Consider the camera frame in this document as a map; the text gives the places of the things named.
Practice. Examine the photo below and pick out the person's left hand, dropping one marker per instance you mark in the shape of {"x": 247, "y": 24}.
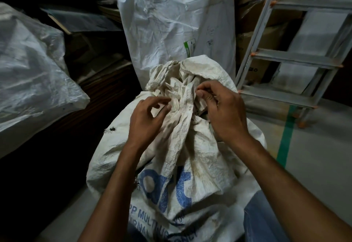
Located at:
{"x": 143, "y": 123}

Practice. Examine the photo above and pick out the person's right hand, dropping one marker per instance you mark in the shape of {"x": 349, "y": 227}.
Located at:
{"x": 227, "y": 112}

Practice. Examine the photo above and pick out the person's left thumb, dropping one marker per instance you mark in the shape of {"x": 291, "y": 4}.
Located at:
{"x": 165, "y": 111}

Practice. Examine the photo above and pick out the person's right thumb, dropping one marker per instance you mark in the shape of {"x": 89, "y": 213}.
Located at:
{"x": 205, "y": 100}

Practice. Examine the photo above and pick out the white woven sack blue print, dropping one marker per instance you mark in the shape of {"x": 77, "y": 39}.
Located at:
{"x": 192, "y": 151}

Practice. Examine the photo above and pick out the person's right forearm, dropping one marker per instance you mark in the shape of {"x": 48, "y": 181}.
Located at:
{"x": 288, "y": 192}

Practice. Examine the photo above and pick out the person's left forearm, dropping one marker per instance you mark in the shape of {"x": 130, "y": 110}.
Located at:
{"x": 112, "y": 195}

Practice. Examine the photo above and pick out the dark wooden furniture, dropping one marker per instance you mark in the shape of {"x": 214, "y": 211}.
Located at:
{"x": 90, "y": 98}

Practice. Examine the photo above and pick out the tall white woven sack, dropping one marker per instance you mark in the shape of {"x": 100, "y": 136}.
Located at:
{"x": 176, "y": 27}

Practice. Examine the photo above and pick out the aluminium step ladder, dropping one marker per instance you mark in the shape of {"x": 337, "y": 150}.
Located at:
{"x": 297, "y": 57}

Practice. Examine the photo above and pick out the plastic wrapped flat board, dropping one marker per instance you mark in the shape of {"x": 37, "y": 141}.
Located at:
{"x": 79, "y": 20}

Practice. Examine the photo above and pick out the person's blue trouser leg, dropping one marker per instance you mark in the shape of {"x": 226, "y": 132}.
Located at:
{"x": 261, "y": 219}

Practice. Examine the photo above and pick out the white plastic sack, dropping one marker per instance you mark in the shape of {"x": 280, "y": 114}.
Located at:
{"x": 30, "y": 85}

